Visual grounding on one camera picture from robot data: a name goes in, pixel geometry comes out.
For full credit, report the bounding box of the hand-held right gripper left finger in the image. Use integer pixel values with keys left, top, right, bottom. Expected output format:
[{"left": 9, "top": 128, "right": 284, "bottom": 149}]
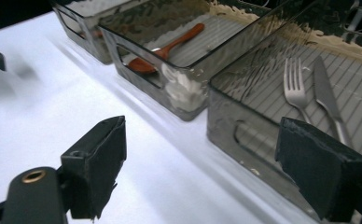
[{"left": 60, "top": 115, "right": 128, "bottom": 220}]

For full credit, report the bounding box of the brown wooden spoon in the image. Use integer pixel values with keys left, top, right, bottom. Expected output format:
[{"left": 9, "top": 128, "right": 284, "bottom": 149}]
[{"left": 127, "top": 22, "right": 206, "bottom": 75}]

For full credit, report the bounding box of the white metal desk frame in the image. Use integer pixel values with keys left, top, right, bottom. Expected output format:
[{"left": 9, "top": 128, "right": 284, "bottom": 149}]
[{"left": 345, "top": 0, "right": 362, "bottom": 34}]

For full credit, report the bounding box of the silver metal knife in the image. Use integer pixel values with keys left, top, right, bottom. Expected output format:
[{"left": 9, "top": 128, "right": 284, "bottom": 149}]
[{"left": 313, "top": 55, "right": 355, "bottom": 148}]

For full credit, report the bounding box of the smoky transparent plastic bin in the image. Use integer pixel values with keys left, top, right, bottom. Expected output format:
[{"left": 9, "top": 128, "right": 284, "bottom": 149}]
[
  {"left": 206, "top": 3, "right": 362, "bottom": 223},
  {"left": 98, "top": 0, "right": 283, "bottom": 122},
  {"left": 49, "top": 0, "right": 133, "bottom": 65}
]

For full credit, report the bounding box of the white table cover board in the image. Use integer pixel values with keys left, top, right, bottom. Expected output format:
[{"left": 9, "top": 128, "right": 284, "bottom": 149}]
[{"left": 0, "top": 10, "right": 323, "bottom": 224}]

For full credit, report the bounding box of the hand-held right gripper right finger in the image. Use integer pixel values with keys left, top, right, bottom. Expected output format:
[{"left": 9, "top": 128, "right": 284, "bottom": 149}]
[{"left": 275, "top": 116, "right": 362, "bottom": 223}]

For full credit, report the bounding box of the silver metal fork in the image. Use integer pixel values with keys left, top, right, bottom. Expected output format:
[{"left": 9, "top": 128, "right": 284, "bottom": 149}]
[{"left": 283, "top": 57, "right": 313, "bottom": 125}]

